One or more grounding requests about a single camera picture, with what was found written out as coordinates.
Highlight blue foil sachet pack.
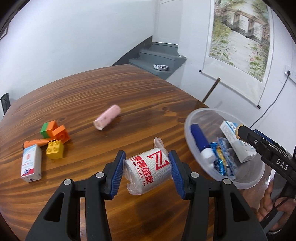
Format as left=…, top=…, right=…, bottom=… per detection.
left=210, top=137, right=238, bottom=180

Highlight clear plastic bowl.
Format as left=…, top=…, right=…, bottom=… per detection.
left=184, top=108, right=265, bottom=190

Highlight wooden stick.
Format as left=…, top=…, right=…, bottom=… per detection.
left=202, top=78, right=221, bottom=103

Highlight dark blue KOSE bottle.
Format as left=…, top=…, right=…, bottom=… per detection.
left=190, top=123, right=216, bottom=165

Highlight green orange toy block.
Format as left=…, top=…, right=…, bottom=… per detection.
left=40, top=120, right=58, bottom=138

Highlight pink patterned roll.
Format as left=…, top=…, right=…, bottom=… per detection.
left=93, top=104, right=121, bottom=130

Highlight orange carrot toy tube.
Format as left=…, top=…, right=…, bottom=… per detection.
left=23, top=138, right=56, bottom=149

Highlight blue white medicine box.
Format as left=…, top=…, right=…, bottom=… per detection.
left=220, top=120, right=257, bottom=163

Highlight white red medicine box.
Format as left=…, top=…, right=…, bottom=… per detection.
left=21, top=144, right=42, bottom=183

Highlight gold lipstick tube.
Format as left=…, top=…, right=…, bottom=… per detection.
left=235, top=124, right=243, bottom=140

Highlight black power cable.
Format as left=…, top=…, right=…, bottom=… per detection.
left=250, top=71, right=291, bottom=129

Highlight white door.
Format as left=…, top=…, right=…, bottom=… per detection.
left=152, top=0, right=183, bottom=45

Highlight white wall socket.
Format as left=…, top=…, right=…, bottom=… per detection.
left=285, top=65, right=296, bottom=83

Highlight person's right hand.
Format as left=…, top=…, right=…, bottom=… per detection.
left=257, top=181, right=295, bottom=232

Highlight yellow toy block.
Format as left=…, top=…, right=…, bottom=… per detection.
left=46, top=140, right=64, bottom=160

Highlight white bandage roll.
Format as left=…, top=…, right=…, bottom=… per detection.
left=123, top=138, right=171, bottom=195

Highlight black metal chair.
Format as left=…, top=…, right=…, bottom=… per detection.
left=1, top=93, right=11, bottom=114

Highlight grey staircase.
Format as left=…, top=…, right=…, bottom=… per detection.
left=114, top=36, right=187, bottom=80

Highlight hanging scroll painting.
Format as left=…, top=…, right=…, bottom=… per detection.
left=201, top=1, right=274, bottom=106

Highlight foil tray on stairs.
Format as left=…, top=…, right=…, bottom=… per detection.
left=153, top=64, right=169, bottom=71

